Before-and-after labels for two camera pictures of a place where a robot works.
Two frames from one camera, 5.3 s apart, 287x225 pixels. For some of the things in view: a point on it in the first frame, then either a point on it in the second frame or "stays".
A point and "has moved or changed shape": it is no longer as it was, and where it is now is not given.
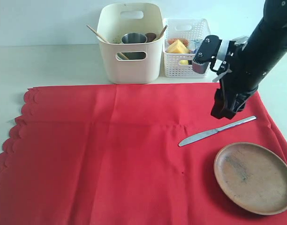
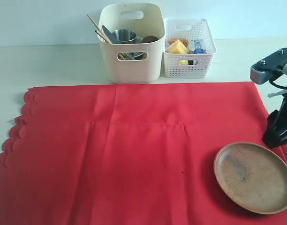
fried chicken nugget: x=185 y=41 stays
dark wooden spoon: x=151 y=36 has moved or changed shape
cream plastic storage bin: x=127 y=63 stays
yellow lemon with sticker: x=184 y=62 stays
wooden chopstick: x=123 y=56 → x=103 y=36
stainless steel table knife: x=216 y=131 → x=108 y=33
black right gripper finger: x=219 y=100 → x=271 y=138
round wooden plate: x=254 y=177 stays
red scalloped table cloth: x=109 y=154 stays
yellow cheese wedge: x=177 y=46 stays
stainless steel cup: x=134 y=38 → x=124 y=36
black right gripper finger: x=238 y=104 → x=286 y=136
